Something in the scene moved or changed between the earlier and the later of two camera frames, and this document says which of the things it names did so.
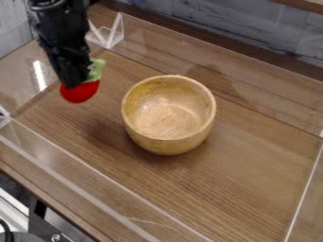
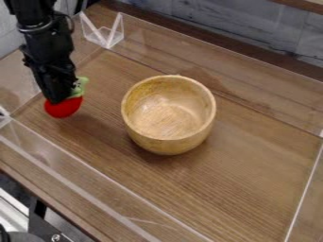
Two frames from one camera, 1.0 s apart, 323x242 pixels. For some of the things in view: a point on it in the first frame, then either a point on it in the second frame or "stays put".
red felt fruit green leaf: [83, 91] -> [69, 106]
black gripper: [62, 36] -> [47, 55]
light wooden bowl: [169, 111] stays put
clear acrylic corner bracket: [103, 36] stays put
